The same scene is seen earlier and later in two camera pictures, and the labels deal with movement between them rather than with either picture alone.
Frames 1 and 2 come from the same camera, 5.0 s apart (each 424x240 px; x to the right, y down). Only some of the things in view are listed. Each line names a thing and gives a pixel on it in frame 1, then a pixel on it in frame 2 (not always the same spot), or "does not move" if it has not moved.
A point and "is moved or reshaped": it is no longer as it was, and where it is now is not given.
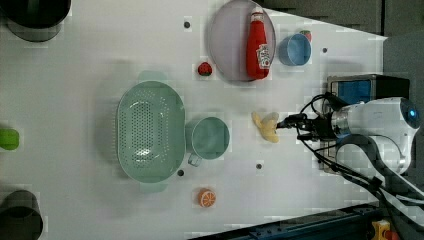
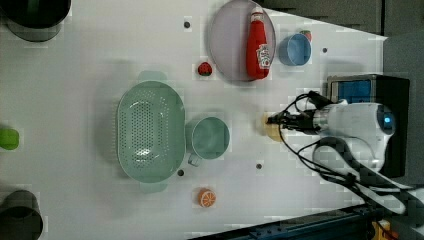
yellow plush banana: x=267 y=125 is moved or reshaped
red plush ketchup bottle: x=258 y=53 does not move
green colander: x=151 y=132 does not move
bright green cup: x=9 y=138 does not move
